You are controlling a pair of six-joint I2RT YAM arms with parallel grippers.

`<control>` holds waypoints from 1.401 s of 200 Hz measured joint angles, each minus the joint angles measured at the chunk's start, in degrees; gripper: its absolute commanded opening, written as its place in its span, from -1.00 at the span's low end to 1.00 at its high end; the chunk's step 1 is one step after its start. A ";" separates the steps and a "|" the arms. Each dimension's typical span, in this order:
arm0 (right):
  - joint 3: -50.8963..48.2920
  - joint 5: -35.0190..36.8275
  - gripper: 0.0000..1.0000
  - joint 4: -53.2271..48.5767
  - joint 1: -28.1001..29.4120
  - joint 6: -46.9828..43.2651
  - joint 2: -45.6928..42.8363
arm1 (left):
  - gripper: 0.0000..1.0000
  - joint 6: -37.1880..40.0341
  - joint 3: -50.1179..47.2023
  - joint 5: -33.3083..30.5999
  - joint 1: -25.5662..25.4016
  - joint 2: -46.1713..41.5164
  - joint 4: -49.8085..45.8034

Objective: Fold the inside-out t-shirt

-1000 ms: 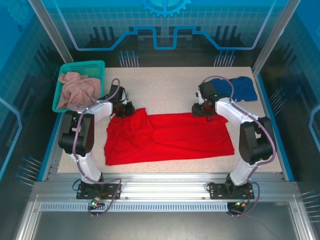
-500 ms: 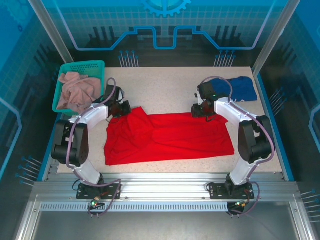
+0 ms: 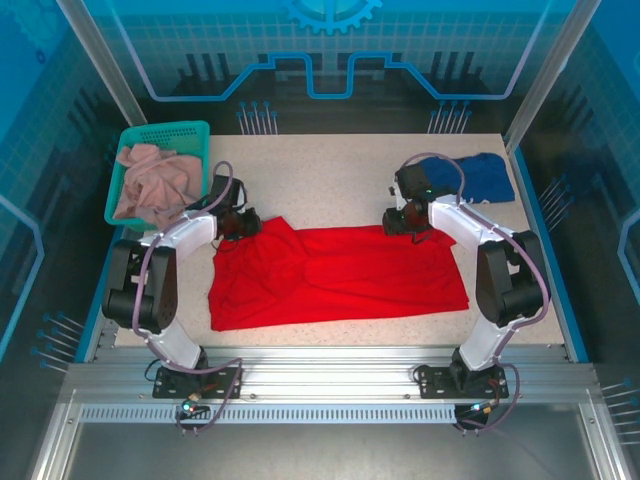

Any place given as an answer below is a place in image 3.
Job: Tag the red t-shirt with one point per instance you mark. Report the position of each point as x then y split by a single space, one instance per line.
350 275

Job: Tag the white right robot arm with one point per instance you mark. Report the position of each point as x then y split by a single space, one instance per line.
460 220

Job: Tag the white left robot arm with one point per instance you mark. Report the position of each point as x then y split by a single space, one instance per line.
190 235

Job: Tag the folded blue t-shirt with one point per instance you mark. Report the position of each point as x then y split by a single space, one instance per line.
487 175

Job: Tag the crumpled pink cloth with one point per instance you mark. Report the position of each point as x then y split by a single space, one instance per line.
155 185

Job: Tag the green plastic basket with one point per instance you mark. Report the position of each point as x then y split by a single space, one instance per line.
165 131

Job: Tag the small LED connector board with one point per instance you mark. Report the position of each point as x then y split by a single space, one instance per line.
480 408
189 407

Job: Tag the blue table edge strip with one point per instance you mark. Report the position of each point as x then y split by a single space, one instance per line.
570 330

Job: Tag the aluminium rail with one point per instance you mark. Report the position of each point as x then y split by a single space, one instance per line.
325 370

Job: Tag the aluminium frame post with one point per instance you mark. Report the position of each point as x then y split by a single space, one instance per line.
547 75
100 55

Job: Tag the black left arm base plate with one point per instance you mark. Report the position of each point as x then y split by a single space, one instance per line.
172 391

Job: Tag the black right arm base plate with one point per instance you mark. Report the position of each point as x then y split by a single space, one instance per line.
432 385

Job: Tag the aluminium frame bar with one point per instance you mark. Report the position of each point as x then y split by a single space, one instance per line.
600 445
52 445

